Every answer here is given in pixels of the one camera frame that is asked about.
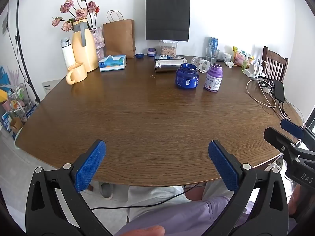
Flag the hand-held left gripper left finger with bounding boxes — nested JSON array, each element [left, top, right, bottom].
[[25, 140, 111, 236]]

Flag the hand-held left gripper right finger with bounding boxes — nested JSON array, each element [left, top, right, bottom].
[[208, 140, 289, 236]]

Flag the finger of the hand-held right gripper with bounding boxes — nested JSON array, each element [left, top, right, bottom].
[[281, 119, 315, 151], [263, 127, 315, 168]]

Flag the stainless steel cup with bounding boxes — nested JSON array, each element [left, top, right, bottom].
[[154, 56, 188, 74]]

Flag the person's right hand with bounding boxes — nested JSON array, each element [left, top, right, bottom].
[[287, 184, 315, 223]]

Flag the person's left hand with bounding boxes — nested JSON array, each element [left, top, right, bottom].
[[116, 226, 165, 236]]

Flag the grey slipper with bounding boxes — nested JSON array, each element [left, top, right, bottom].
[[100, 182, 114, 198]]

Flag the black power bank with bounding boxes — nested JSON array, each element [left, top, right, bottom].
[[273, 79, 286, 102]]

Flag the person's lavender top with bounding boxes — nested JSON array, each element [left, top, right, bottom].
[[115, 197, 254, 236]]

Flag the wooden chair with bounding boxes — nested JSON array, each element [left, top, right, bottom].
[[261, 46, 289, 83]]

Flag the person's white pants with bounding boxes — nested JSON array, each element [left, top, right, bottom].
[[81, 181, 234, 224]]

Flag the white power strip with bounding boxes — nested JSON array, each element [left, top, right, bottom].
[[243, 65, 266, 78]]

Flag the white snack packet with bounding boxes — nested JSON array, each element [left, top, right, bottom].
[[240, 50, 255, 64]]

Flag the pink snack bag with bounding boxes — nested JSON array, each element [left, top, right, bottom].
[[234, 52, 247, 66]]

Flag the purple pill bottle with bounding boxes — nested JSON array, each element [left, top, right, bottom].
[[203, 64, 223, 93]]

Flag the white paper sign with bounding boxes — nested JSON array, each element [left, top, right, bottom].
[[41, 80, 59, 96]]

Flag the yellow mug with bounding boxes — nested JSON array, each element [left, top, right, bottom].
[[66, 62, 88, 85]]

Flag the blue plastic jar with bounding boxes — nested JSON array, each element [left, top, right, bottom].
[[175, 63, 199, 89]]

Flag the tall drinking glass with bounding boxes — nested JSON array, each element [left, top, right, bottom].
[[205, 47, 220, 65]]

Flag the blue tissue box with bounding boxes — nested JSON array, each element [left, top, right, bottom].
[[98, 54, 127, 72]]

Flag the white thermos bottle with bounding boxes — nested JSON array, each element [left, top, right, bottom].
[[61, 37, 76, 69]]

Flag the yellow thermos jug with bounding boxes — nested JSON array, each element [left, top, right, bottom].
[[71, 19, 99, 73]]

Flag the pink vase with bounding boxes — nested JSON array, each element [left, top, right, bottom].
[[90, 27, 106, 59]]

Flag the clear snack container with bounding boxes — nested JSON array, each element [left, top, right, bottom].
[[159, 40, 178, 57]]

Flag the black light stand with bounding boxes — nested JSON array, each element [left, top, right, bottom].
[[13, 0, 42, 104]]

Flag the brown paper bag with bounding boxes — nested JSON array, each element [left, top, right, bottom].
[[103, 10, 136, 59]]

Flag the dried pink rose bouquet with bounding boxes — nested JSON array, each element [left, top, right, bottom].
[[52, 0, 101, 32]]

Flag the black paper bag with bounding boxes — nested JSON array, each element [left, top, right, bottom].
[[145, 0, 191, 42]]

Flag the black power adapter with cables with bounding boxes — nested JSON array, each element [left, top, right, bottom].
[[246, 59, 304, 122]]

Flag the black floor cable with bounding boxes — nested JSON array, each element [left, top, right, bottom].
[[91, 184, 206, 212]]

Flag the wire rack with supplies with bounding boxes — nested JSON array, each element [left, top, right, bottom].
[[0, 65, 37, 133]]

